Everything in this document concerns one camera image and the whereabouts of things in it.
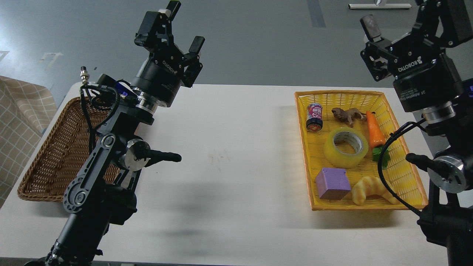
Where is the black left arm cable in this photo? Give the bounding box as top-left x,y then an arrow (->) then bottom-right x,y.
80,84 -> 120,154

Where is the purple cube block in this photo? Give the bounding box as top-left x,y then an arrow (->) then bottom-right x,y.
315,168 -> 351,200

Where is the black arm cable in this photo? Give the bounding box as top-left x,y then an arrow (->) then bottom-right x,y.
80,84 -> 120,154
378,119 -> 427,216

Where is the brown toy lion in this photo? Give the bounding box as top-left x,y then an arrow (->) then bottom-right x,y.
331,108 -> 367,128

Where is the toy croissant bread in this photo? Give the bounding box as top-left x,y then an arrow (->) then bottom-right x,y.
351,176 -> 400,205

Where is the yellow plastic basket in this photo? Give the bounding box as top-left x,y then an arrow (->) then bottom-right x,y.
295,90 -> 406,211

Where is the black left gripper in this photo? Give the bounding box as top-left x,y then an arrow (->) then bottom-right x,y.
131,0 -> 205,108

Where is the orange toy carrot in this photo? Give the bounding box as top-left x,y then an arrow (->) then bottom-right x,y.
365,111 -> 386,162

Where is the yellow tape roll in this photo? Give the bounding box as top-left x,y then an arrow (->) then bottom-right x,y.
323,127 -> 369,169

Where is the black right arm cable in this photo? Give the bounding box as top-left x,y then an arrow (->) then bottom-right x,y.
378,119 -> 427,216

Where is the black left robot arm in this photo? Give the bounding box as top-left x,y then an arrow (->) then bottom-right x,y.
27,0 -> 205,266

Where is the small soda can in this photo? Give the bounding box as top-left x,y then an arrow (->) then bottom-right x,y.
306,103 -> 323,132

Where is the brown wicker basket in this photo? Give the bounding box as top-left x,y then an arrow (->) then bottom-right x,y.
17,96 -> 141,202

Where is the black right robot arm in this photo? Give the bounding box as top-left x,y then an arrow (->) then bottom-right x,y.
360,0 -> 473,266

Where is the beige checkered cloth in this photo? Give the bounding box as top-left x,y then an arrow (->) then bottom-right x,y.
0,76 -> 57,205

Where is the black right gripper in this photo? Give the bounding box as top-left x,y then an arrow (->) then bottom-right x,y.
360,0 -> 473,112

